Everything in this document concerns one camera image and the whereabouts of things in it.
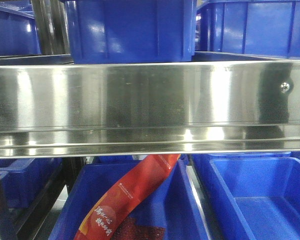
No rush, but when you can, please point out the blue bin holding red package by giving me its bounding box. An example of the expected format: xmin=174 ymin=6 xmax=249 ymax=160
xmin=49 ymin=160 xmax=208 ymax=240

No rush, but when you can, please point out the blue bin upper middle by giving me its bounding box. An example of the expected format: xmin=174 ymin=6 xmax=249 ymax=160
xmin=63 ymin=0 xmax=196 ymax=64

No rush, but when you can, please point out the red snack package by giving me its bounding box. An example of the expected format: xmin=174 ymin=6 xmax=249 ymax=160
xmin=74 ymin=153 xmax=181 ymax=240

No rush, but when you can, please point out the empty blue bin lower right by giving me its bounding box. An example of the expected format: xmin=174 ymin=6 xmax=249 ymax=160
xmin=192 ymin=153 xmax=300 ymax=240

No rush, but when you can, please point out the blue bin lower left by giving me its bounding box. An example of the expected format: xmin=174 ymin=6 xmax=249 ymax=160
xmin=0 ymin=158 xmax=62 ymax=209

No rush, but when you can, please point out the blue bin upper right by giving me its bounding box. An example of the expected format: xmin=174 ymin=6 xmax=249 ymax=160
xmin=197 ymin=0 xmax=300 ymax=58

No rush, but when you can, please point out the blue bin upper left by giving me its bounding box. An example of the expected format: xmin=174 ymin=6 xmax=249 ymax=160
xmin=0 ymin=6 xmax=41 ymax=56

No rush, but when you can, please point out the stainless steel shelf rail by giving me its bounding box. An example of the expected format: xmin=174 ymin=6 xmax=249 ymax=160
xmin=0 ymin=60 xmax=300 ymax=159

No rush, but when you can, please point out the shelf rail screw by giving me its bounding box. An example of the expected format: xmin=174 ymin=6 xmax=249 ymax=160
xmin=280 ymin=82 xmax=290 ymax=93

